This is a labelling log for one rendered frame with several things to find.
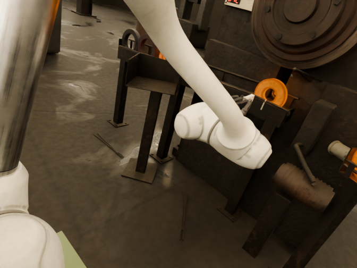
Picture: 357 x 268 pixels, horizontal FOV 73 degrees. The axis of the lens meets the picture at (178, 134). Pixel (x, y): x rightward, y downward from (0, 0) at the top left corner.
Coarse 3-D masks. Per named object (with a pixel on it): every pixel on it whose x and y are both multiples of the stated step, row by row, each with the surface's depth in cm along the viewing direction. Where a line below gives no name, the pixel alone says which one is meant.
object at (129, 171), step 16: (128, 64) 119; (144, 64) 138; (160, 64) 137; (128, 80) 127; (144, 80) 137; (160, 80) 141; (176, 80) 140; (160, 96) 133; (144, 128) 143; (144, 144) 148; (144, 160) 153; (128, 176) 153; (144, 176) 156
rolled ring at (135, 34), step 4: (124, 32) 176; (128, 32) 174; (132, 32) 171; (136, 32) 170; (124, 36) 177; (128, 36) 178; (136, 36) 169; (124, 40) 178; (136, 40) 170; (124, 44) 179; (136, 44) 171; (136, 48) 172
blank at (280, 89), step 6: (258, 84) 120; (264, 84) 117; (270, 84) 115; (276, 84) 113; (282, 84) 112; (258, 90) 120; (264, 90) 118; (276, 90) 114; (282, 90) 112; (264, 96) 121; (276, 96) 114; (282, 96) 113; (276, 102) 115; (282, 102) 113
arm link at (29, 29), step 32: (0, 0) 38; (32, 0) 39; (0, 32) 39; (32, 32) 41; (0, 64) 41; (32, 64) 44; (0, 96) 42; (32, 96) 47; (0, 128) 44; (0, 160) 47; (0, 192) 47
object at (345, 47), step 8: (256, 0) 109; (256, 8) 110; (256, 16) 111; (256, 24) 112; (256, 32) 112; (256, 40) 113; (352, 40) 90; (264, 48) 112; (336, 48) 94; (344, 48) 92; (272, 56) 110; (320, 56) 98; (328, 56) 96; (336, 56) 94; (280, 64) 109; (288, 64) 106; (296, 64) 104; (304, 64) 102; (312, 64) 100; (320, 64) 98
